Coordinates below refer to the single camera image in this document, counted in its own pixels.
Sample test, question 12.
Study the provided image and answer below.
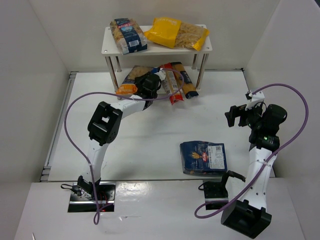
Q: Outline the orange blue orecchiette bag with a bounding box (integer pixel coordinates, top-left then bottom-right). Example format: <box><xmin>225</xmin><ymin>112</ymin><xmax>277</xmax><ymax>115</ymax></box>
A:
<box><xmin>115</xmin><ymin>65</ymin><xmax>157</xmax><ymax>97</ymax></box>

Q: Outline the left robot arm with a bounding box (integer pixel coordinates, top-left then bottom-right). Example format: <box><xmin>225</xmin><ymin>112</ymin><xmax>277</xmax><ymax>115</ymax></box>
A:
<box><xmin>77</xmin><ymin>70</ymin><xmax>165</xmax><ymax>199</ymax></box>

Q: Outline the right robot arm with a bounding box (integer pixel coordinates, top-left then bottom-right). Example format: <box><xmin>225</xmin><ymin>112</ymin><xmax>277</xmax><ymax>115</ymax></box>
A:
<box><xmin>221</xmin><ymin>102</ymin><xmax>287</xmax><ymax>239</ymax></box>

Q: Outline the dark blue pasta box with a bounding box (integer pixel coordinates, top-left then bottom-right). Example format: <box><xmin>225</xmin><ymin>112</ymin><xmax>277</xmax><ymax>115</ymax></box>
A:
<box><xmin>179</xmin><ymin>140</ymin><xmax>228</xmax><ymax>176</ymax></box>

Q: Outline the yellow fusilli pasta bag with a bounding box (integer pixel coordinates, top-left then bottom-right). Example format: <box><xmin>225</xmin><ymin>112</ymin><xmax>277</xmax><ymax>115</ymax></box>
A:
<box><xmin>144</xmin><ymin>17</ymin><xmax>210</xmax><ymax>51</ymax></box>

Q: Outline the blue clear pasta bag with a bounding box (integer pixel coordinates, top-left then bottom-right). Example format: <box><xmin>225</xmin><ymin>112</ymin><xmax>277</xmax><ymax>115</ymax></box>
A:
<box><xmin>109</xmin><ymin>18</ymin><xmax>148</xmax><ymax>55</ymax></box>

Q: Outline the white two-tier shelf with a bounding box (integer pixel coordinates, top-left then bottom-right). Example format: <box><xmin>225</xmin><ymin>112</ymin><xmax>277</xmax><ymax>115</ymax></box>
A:
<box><xmin>101</xmin><ymin>26</ymin><xmax>213</xmax><ymax>91</ymax></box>

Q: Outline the yellow blue spaghetti pack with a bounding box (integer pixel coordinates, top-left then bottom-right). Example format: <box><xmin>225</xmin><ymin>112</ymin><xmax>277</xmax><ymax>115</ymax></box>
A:
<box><xmin>171</xmin><ymin>62</ymin><xmax>199</xmax><ymax>100</ymax></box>

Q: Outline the red spaghetti pack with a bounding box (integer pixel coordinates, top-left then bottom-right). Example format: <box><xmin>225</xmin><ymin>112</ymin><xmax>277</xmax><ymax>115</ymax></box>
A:
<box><xmin>160</xmin><ymin>63</ymin><xmax>183</xmax><ymax>105</ymax></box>

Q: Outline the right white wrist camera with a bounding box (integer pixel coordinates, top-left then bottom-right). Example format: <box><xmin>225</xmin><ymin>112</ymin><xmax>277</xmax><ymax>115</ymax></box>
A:
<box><xmin>245</xmin><ymin>91</ymin><xmax>265</xmax><ymax>111</ymax></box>

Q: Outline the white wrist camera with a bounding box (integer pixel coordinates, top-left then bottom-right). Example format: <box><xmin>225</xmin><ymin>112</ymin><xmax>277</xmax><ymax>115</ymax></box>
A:
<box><xmin>245</xmin><ymin>91</ymin><xmax>265</xmax><ymax>111</ymax></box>
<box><xmin>151</xmin><ymin>68</ymin><xmax>166</xmax><ymax>81</ymax></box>

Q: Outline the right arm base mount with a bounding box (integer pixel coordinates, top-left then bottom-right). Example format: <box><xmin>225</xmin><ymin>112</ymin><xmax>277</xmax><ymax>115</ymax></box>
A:
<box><xmin>198</xmin><ymin>170</ymin><xmax>246</xmax><ymax>210</ymax></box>

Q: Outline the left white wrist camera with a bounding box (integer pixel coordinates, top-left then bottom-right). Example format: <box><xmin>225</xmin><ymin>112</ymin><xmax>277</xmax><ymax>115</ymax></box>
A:
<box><xmin>151</xmin><ymin>68</ymin><xmax>166</xmax><ymax>81</ymax></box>

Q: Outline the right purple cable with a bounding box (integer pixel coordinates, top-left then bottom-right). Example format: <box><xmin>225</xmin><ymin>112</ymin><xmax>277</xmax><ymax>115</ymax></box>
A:
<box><xmin>194</xmin><ymin>83</ymin><xmax>309</xmax><ymax>219</ymax></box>

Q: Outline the purple cable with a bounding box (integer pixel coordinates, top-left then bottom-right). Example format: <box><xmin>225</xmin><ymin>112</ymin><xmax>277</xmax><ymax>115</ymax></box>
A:
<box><xmin>194</xmin><ymin>83</ymin><xmax>309</xmax><ymax>219</ymax></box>
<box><xmin>63</xmin><ymin>69</ymin><xmax>185</xmax><ymax>225</ymax></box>

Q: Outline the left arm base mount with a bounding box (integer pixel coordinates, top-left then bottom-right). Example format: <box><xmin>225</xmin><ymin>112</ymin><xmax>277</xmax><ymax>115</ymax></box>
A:
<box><xmin>60</xmin><ymin>181</ymin><xmax>116</xmax><ymax>213</ymax></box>

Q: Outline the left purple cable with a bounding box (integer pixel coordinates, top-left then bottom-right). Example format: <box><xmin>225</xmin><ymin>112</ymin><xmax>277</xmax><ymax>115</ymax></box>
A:
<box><xmin>63</xmin><ymin>69</ymin><xmax>185</xmax><ymax>225</ymax></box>

